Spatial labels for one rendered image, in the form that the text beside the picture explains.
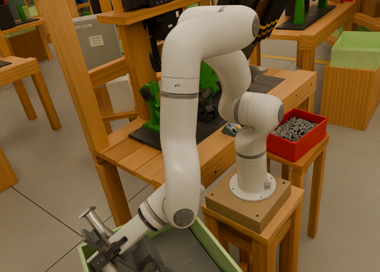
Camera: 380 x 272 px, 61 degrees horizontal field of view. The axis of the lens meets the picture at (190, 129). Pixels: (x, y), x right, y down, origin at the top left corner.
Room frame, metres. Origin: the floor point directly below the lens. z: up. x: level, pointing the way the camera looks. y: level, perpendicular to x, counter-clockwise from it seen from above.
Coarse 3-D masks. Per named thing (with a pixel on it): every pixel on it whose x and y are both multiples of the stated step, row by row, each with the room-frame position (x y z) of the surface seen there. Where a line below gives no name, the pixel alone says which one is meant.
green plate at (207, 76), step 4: (204, 64) 1.75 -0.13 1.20; (200, 68) 1.77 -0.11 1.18; (204, 68) 1.75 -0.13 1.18; (208, 68) 1.73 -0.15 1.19; (212, 68) 1.71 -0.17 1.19; (200, 72) 1.76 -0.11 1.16; (204, 72) 1.74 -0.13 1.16; (208, 72) 1.72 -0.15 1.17; (212, 72) 1.70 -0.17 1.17; (200, 76) 1.76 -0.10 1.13; (204, 76) 1.73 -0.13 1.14; (208, 76) 1.72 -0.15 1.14; (212, 76) 1.70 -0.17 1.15; (216, 76) 1.71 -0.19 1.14; (200, 80) 1.75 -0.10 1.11; (204, 80) 1.73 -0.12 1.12; (208, 80) 1.71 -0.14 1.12; (212, 80) 1.69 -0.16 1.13; (216, 80) 1.71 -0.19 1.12; (200, 84) 1.74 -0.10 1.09; (204, 84) 1.72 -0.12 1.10; (208, 84) 1.70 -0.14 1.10; (212, 84) 1.68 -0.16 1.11; (204, 88) 1.72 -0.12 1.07
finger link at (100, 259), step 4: (96, 256) 0.53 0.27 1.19; (100, 256) 0.53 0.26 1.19; (104, 256) 0.53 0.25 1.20; (108, 256) 0.52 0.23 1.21; (92, 260) 0.53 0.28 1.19; (96, 260) 0.52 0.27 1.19; (100, 260) 0.52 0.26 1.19; (104, 260) 0.52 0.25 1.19; (92, 264) 0.52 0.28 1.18; (96, 264) 0.52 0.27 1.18; (100, 264) 0.52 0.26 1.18; (104, 264) 0.52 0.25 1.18; (96, 268) 0.52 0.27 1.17; (100, 268) 0.52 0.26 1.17
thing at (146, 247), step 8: (88, 232) 0.68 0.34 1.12; (96, 232) 0.68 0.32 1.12; (112, 232) 0.79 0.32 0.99; (88, 240) 0.65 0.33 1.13; (96, 240) 0.66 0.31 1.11; (144, 240) 0.80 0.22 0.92; (152, 240) 0.86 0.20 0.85; (96, 248) 0.65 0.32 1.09; (136, 248) 0.78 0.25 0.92; (144, 248) 0.76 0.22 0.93; (152, 248) 0.79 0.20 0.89; (128, 256) 0.73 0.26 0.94; (136, 256) 0.75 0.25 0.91; (144, 256) 0.73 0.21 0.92; (128, 264) 0.68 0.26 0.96; (136, 264) 0.72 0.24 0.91
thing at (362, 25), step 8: (328, 0) 5.23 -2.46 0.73; (336, 0) 4.90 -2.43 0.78; (344, 0) 4.64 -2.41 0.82; (352, 0) 4.45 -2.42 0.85; (360, 0) 4.24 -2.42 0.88; (368, 0) 4.08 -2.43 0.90; (376, 0) 4.00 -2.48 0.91; (360, 8) 4.25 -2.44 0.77; (368, 8) 4.05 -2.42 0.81; (376, 8) 3.89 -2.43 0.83; (360, 16) 4.08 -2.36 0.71; (368, 16) 3.98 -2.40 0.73; (376, 16) 3.89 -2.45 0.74; (360, 24) 3.98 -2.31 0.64; (368, 24) 3.80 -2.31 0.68; (376, 24) 3.69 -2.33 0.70; (336, 32) 4.78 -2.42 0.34; (328, 40) 4.82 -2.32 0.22; (336, 40) 4.64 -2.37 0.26
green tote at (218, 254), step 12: (168, 228) 0.91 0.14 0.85; (192, 228) 0.88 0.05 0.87; (204, 228) 0.78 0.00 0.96; (204, 240) 0.79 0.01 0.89; (216, 240) 0.73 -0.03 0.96; (84, 252) 0.78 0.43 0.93; (216, 252) 0.72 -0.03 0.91; (84, 264) 0.71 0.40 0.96; (216, 264) 0.73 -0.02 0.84; (228, 264) 0.65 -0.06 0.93
